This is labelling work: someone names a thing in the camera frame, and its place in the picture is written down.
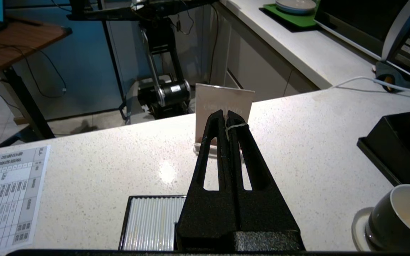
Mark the green mat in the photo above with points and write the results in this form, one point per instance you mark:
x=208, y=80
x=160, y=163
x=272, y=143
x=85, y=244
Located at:
x=297, y=20

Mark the brown wooden desk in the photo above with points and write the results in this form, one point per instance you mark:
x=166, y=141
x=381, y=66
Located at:
x=12, y=42

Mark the black wheeled robot stand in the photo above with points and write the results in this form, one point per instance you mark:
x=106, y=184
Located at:
x=162, y=53

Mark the black rectangular serving tray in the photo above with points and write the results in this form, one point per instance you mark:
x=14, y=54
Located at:
x=376, y=160

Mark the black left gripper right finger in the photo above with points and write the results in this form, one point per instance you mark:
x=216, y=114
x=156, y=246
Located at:
x=265, y=209

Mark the grey kitchen base cabinet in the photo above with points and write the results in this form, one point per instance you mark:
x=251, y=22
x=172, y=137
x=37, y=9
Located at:
x=255, y=67

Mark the white round saucer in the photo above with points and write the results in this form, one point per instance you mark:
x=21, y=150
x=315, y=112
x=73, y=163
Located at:
x=359, y=227

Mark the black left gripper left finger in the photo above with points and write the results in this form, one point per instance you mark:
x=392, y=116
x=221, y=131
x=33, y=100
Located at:
x=208, y=213

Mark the printed paper sheet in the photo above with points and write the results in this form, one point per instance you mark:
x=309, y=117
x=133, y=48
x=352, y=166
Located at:
x=5, y=199

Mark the QR code table sign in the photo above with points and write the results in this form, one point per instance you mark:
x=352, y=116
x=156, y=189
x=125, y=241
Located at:
x=222, y=97

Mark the black cube tissue box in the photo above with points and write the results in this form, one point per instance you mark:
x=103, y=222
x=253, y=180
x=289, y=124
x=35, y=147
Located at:
x=151, y=224

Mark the white plate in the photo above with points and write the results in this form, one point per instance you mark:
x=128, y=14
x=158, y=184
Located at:
x=295, y=5

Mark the black compartment sachet box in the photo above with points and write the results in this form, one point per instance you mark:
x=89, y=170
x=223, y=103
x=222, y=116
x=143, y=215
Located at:
x=404, y=149

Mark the black mug white inside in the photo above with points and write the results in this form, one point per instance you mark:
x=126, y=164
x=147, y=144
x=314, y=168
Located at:
x=397, y=213

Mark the pyramid tea bag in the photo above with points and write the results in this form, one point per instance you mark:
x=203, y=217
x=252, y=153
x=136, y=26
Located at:
x=237, y=126

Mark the silver microwave oven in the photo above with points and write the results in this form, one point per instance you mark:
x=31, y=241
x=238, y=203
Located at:
x=368, y=21

